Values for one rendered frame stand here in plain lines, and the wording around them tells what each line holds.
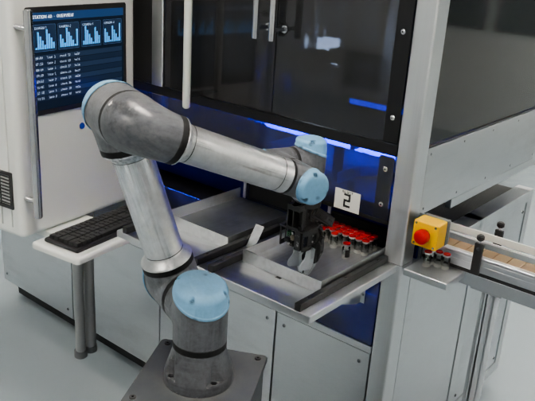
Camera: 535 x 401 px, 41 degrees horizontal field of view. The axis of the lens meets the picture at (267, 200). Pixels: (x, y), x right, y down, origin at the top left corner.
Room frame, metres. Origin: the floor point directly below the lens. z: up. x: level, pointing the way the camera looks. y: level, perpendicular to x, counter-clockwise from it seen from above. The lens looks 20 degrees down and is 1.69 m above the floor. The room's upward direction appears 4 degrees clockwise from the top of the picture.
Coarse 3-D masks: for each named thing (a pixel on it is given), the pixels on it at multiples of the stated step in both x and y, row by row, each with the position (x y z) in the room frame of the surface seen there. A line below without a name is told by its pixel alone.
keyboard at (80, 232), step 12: (96, 216) 2.10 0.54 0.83; (108, 216) 2.10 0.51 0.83; (120, 216) 2.11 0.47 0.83; (72, 228) 1.99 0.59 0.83; (84, 228) 2.00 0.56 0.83; (96, 228) 2.00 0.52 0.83; (108, 228) 2.01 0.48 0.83; (120, 228) 2.03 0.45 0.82; (48, 240) 1.93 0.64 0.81; (60, 240) 1.92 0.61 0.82; (72, 240) 1.90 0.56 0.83; (84, 240) 1.91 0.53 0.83; (96, 240) 1.94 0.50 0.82
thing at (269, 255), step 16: (272, 240) 1.82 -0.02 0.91; (256, 256) 1.70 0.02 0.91; (272, 256) 1.77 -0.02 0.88; (288, 256) 1.77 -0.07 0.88; (336, 256) 1.80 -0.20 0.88; (352, 256) 1.80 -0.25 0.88; (368, 256) 1.74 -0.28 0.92; (272, 272) 1.66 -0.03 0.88; (288, 272) 1.63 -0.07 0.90; (320, 272) 1.69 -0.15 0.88; (336, 272) 1.69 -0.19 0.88; (320, 288) 1.57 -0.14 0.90
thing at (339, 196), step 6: (336, 192) 1.90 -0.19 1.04; (342, 192) 1.88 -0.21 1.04; (348, 192) 1.87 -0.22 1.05; (336, 198) 1.90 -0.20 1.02; (342, 198) 1.88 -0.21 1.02; (348, 198) 1.87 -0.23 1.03; (354, 198) 1.86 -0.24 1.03; (360, 198) 1.85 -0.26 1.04; (336, 204) 1.90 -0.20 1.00; (342, 204) 1.88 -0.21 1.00; (348, 204) 1.87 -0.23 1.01; (354, 204) 1.86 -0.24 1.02; (348, 210) 1.87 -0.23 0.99; (354, 210) 1.86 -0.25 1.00
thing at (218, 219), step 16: (176, 208) 2.00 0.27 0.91; (192, 208) 2.05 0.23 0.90; (208, 208) 2.10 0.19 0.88; (224, 208) 2.11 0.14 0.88; (240, 208) 2.12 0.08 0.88; (256, 208) 2.13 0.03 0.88; (272, 208) 2.13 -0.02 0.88; (192, 224) 1.89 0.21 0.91; (208, 224) 1.96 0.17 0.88; (224, 224) 1.97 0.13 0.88; (240, 224) 1.98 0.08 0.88; (272, 224) 1.96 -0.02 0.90; (208, 240) 1.85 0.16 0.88; (224, 240) 1.81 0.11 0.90
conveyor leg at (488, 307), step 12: (480, 300) 1.77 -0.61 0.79; (492, 300) 1.74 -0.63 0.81; (480, 312) 1.76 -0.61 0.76; (492, 312) 1.74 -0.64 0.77; (480, 324) 1.75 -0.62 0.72; (492, 324) 1.74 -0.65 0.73; (480, 336) 1.75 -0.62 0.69; (480, 348) 1.74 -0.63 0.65; (480, 360) 1.74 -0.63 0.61; (468, 372) 1.76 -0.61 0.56; (480, 372) 1.74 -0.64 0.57; (468, 384) 1.75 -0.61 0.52; (480, 384) 1.74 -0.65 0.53; (468, 396) 1.75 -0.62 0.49; (480, 396) 1.76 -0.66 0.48
